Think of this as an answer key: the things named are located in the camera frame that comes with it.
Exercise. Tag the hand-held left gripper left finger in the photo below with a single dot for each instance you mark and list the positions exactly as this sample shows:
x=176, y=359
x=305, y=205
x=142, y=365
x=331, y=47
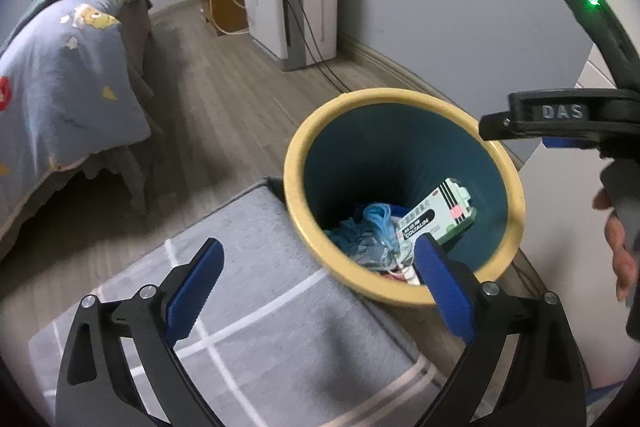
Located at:
x=197, y=287

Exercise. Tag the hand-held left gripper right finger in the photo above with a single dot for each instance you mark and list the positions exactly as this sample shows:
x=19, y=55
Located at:
x=445, y=287

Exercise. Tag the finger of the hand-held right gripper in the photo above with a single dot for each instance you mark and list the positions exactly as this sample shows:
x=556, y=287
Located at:
x=495, y=126

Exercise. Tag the crushed white paper cup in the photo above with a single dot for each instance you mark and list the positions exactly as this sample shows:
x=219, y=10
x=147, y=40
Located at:
x=407, y=276

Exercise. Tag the green medicine box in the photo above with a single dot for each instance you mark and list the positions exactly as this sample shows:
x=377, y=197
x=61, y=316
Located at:
x=435, y=212

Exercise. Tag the blue face mask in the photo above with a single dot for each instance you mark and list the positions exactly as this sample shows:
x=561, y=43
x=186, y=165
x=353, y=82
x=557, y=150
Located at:
x=380, y=214

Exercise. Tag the yellow-rimmed teal bin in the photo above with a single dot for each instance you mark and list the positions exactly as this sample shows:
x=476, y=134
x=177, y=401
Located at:
x=380, y=147

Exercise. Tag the person's right hand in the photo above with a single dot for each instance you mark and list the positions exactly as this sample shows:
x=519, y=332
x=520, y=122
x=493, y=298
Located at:
x=617, y=252

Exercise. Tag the grey rug with white lines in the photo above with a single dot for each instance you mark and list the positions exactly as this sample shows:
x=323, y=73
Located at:
x=280, y=307

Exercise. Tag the grey bed skirt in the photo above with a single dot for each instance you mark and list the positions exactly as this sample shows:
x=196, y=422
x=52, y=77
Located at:
x=135, y=177

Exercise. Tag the printed blue duvet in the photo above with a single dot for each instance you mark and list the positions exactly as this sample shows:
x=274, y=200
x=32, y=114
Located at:
x=60, y=97

